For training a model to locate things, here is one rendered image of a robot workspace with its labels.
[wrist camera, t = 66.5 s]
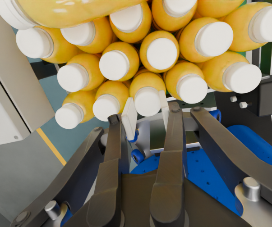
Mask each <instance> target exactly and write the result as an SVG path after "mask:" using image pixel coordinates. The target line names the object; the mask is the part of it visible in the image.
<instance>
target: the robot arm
mask: <svg viewBox="0 0 272 227"><path fill-rule="evenodd" d="M159 96H160V103H161V111H162V115H163V120H164V124H165V129H166V138H165V144H164V150H163V151H161V153H160V158H159V164H158V169H155V170H152V171H149V172H147V173H143V174H132V173H129V157H128V145H127V139H128V140H129V141H130V140H133V139H134V135H135V128H136V121H137V115H138V114H137V111H136V109H135V106H134V100H133V97H128V99H127V102H126V104H125V107H124V110H123V113H119V114H113V115H110V116H109V117H108V118H107V119H108V122H109V128H107V129H103V127H96V128H94V129H93V130H92V131H91V132H90V133H89V135H88V136H87V137H86V139H85V140H84V141H83V142H82V144H81V145H80V146H79V147H78V149H77V150H76V151H75V153H74V154H73V155H72V157H71V158H70V159H69V160H68V162H67V163H66V164H65V166H64V167H63V168H62V169H61V171H60V172H59V173H58V174H57V176H56V177H55V178H54V180H53V181H52V182H51V184H50V185H49V186H48V187H47V188H46V189H45V190H44V191H43V192H42V193H41V194H40V195H39V196H38V197H37V198H36V199H35V200H33V201H32V202H31V203H30V204H29V205H28V206H27V207H26V208H25V209H23V210H22V211H21V212H20V213H19V214H18V215H17V216H16V217H15V218H14V219H13V221H12V222H11V224H10V227H272V165H270V164H268V163H266V162H264V161H263V160H261V159H260V158H258V157H257V156H256V155H255V154H254V153H253V152H252V151H251V150H250V149H248V148H247V147H246V146H245V145H244V144H243V143H242V142H241V141H240V140H238V139H237V138H236V137H235V136H234V135H233V134H232V133H231V132H230V131H229V130H227V129H226V128H225V127H224V126H223V125H222V124H221V123H220V122H219V121H217V120H216V119H215V118H214V117H213V116H212V115H211V114H210V113H209V112H208V111H207V110H206V109H205V108H203V107H200V106H197V107H193V108H191V109H190V112H183V111H182V109H181V108H180V107H179V105H178V102H176V101H174V102H170V103H168V102H167V99H166V95H165V92H164V90H159ZM185 131H193V134H194V135H195V137H196V139H197V140H198V142H199V143H200V145H201V147H202V148H203V150H204V151H205V153H206V154H207V156H208V158H209V159H210V161H211V162H212V164H213V166H214V167H215V169H216V170H217V172H218V173H219V175H220V176H221V178H222V179H223V181H224V183H225V184H226V186H227V187H228V189H229V191H230V192H231V193H232V195H233V196H234V198H235V207H236V210H237V211H238V212H239V214H240V215H241V217H240V216H238V215H237V214H235V213H234V212H233V211H231V210H230V209H229V208H227V207H226V206H225V205H223V204H222V203H220V202H219V201H218V200H216V199H215V198H213V197H212V196H211V195H209V194H208V193H206V192H205V191H204V190H202V189H201V188H200V187H198V186H197V185H195V184H194V183H192V182H191V181H190V180H189V179H188V166H187V149H186V132H185ZM126 137H127V139H126ZM96 177H97V180H96V185H95V190H94V194H93V195H92V196H91V198H90V200H88V201H87V202H86V203H85V204H84V202H85V200H86V198H87V196H88V194H89V192H90V190H91V187H92V186H93V184H94V181H95V179H96Z"/></svg>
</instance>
